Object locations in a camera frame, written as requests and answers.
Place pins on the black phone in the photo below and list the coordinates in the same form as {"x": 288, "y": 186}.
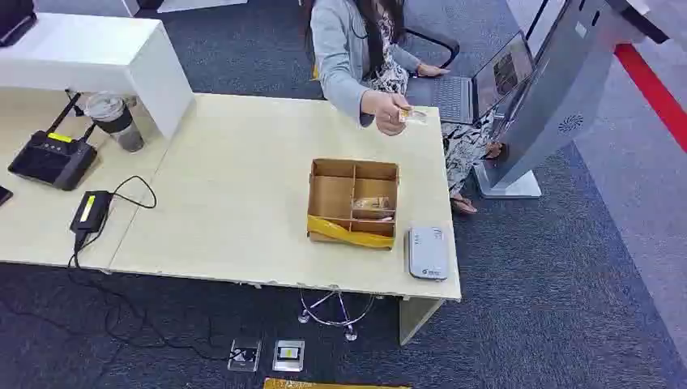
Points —
{"x": 4, "y": 195}

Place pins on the black router with antennas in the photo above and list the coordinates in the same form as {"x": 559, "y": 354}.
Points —
{"x": 53, "y": 161}

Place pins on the black device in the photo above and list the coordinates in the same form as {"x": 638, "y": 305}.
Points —
{"x": 15, "y": 19}

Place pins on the grey kiosk machine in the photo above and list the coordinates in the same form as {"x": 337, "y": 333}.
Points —
{"x": 558, "y": 91}

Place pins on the black power adapter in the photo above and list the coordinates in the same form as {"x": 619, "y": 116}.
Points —
{"x": 92, "y": 211}

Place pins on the grey laptop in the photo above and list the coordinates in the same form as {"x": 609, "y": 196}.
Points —
{"x": 456, "y": 96}

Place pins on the person's left hand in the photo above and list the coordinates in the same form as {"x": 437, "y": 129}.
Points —
{"x": 431, "y": 70}

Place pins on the pale desk leg panel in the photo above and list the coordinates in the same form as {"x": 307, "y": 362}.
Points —
{"x": 416, "y": 319}

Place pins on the steel floor socket open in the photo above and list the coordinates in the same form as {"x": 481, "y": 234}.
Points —
{"x": 244, "y": 355}

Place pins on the white desk riser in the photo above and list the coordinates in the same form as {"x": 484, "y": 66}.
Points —
{"x": 96, "y": 53}

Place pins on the brown compartment box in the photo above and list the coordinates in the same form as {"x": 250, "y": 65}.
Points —
{"x": 330, "y": 198}

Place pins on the black office chair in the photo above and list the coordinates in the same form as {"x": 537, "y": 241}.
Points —
{"x": 443, "y": 43}

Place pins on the lidded drink cup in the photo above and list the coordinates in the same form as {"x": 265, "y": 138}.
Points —
{"x": 115, "y": 121}

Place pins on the white desk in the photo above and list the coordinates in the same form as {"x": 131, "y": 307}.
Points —
{"x": 201, "y": 4}

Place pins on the person's right hand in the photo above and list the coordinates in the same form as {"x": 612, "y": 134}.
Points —
{"x": 385, "y": 110}

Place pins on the cards in clear wrap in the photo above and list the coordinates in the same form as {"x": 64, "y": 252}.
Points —
{"x": 372, "y": 204}

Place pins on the small card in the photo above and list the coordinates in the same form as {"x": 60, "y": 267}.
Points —
{"x": 414, "y": 116}

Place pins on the person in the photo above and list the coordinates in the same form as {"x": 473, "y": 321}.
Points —
{"x": 343, "y": 48}

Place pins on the grey card reader device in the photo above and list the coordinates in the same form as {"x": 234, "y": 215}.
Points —
{"x": 427, "y": 253}

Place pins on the yellow flat package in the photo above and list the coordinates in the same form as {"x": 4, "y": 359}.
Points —
{"x": 333, "y": 384}

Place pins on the steel floor socket closed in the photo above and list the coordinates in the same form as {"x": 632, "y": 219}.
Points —
{"x": 288, "y": 355}

